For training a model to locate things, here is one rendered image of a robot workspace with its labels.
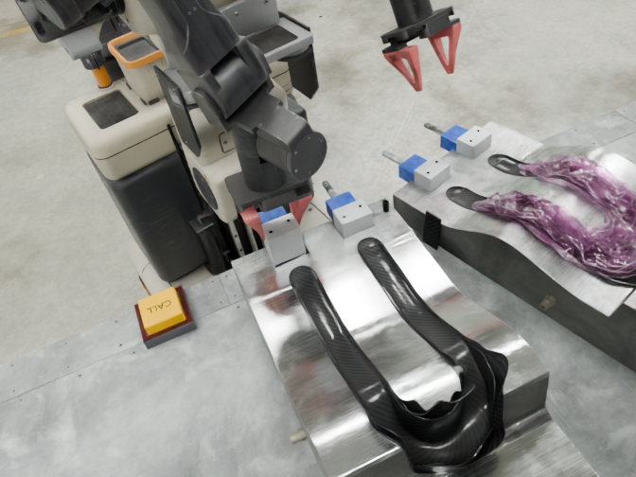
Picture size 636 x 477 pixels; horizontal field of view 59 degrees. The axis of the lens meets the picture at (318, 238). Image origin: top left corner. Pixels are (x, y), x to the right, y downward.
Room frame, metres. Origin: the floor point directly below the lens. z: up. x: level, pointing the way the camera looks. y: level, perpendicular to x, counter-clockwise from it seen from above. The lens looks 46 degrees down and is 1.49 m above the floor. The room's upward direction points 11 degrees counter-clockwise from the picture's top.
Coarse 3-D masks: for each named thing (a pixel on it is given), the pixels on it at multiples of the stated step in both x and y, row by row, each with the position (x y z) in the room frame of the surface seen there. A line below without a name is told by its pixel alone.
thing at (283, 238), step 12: (264, 216) 0.60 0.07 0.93; (276, 216) 0.60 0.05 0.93; (288, 216) 0.58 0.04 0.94; (264, 228) 0.56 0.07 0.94; (276, 228) 0.56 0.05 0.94; (288, 228) 0.55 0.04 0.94; (300, 228) 0.55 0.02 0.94; (264, 240) 0.57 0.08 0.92; (276, 240) 0.54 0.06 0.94; (288, 240) 0.55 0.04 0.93; (300, 240) 0.55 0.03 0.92; (276, 252) 0.54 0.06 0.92; (288, 252) 0.55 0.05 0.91; (300, 252) 0.55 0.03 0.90; (276, 264) 0.54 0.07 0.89
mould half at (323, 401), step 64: (256, 256) 0.56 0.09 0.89; (320, 256) 0.54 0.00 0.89; (256, 320) 0.45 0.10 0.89; (384, 320) 0.41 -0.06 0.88; (448, 320) 0.38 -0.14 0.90; (320, 384) 0.33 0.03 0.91; (448, 384) 0.28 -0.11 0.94; (512, 384) 0.27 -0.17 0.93; (320, 448) 0.24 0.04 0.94; (384, 448) 0.23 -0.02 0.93; (512, 448) 0.23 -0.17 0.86
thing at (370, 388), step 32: (384, 256) 0.52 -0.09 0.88; (320, 288) 0.49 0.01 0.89; (384, 288) 0.46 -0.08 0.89; (320, 320) 0.44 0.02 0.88; (416, 320) 0.40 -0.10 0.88; (352, 352) 0.37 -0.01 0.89; (448, 352) 0.33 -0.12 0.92; (480, 352) 0.31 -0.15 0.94; (352, 384) 0.31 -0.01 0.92; (384, 384) 0.30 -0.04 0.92; (480, 384) 0.29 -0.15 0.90; (384, 416) 0.28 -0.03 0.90; (416, 416) 0.25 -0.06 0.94; (448, 416) 0.25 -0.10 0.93; (480, 416) 0.27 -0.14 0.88; (416, 448) 0.25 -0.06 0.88; (448, 448) 0.24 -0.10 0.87; (480, 448) 0.23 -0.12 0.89
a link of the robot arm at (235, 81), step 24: (144, 0) 0.55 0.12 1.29; (168, 0) 0.54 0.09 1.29; (192, 0) 0.55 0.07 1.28; (168, 24) 0.54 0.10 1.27; (192, 24) 0.54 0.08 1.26; (216, 24) 0.55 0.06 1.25; (168, 48) 0.56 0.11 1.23; (192, 48) 0.53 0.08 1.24; (216, 48) 0.54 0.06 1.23; (240, 48) 0.55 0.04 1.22; (192, 72) 0.53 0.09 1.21; (216, 72) 0.54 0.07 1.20; (240, 72) 0.55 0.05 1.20; (264, 72) 0.56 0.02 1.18; (216, 96) 0.52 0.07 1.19; (240, 96) 0.54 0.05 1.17
